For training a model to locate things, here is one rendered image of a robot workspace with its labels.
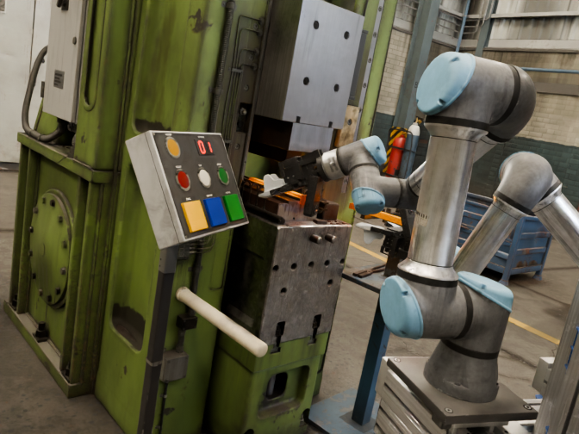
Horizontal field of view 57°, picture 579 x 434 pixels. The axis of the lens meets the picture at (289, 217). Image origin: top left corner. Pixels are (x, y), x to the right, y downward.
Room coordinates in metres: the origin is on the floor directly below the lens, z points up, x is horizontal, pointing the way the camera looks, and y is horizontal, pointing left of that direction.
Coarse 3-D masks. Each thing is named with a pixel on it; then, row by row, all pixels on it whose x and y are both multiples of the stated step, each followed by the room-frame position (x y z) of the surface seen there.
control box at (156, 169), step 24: (144, 144) 1.28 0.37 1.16; (192, 144) 1.43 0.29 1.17; (216, 144) 1.54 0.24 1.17; (144, 168) 1.28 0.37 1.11; (168, 168) 1.29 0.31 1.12; (192, 168) 1.38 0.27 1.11; (216, 168) 1.49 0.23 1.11; (144, 192) 1.28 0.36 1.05; (168, 192) 1.25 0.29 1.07; (192, 192) 1.34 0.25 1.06; (216, 192) 1.44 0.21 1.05; (168, 216) 1.25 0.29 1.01; (168, 240) 1.25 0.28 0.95
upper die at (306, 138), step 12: (264, 120) 1.93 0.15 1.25; (276, 120) 1.89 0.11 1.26; (252, 132) 1.97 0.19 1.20; (264, 132) 1.93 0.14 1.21; (276, 132) 1.88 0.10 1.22; (288, 132) 1.83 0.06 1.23; (300, 132) 1.85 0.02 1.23; (312, 132) 1.89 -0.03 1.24; (324, 132) 1.93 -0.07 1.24; (276, 144) 1.87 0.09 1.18; (288, 144) 1.83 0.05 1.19; (300, 144) 1.86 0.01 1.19; (312, 144) 1.90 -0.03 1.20; (324, 144) 1.94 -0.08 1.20
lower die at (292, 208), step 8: (248, 184) 2.05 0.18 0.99; (240, 192) 1.98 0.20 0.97; (248, 192) 1.95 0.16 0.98; (256, 192) 1.97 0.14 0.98; (264, 200) 1.88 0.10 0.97; (272, 200) 1.87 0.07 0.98; (280, 200) 1.89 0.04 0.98; (288, 200) 1.87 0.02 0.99; (296, 200) 1.90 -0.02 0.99; (272, 208) 1.84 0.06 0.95; (280, 208) 1.83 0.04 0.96; (288, 208) 1.86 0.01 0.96; (296, 208) 1.89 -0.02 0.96; (288, 216) 1.86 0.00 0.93; (296, 216) 1.89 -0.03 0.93; (304, 216) 1.92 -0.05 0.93
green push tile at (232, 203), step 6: (228, 198) 1.48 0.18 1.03; (234, 198) 1.51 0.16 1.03; (228, 204) 1.46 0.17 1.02; (234, 204) 1.49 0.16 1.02; (228, 210) 1.45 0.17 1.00; (234, 210) 1.48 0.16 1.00; (240, 210) 1.51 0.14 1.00; (228, 216) 1.45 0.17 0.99; (234, 216) 1.47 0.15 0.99; (240, 216) 1.50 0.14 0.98
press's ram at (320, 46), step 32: (288, 0) 1.84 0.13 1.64; (320, 0) 1.84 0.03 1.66; (288, 32) 1.82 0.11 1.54; (320, 32) 1.86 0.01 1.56; (352, 32) 1.96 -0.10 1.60; (288, 64) 1.80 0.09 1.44; (320, 64) 1.87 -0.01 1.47; (352, 64) 1.99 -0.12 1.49; (288, 96) 1.79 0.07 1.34; (320, 96) 1.89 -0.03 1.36
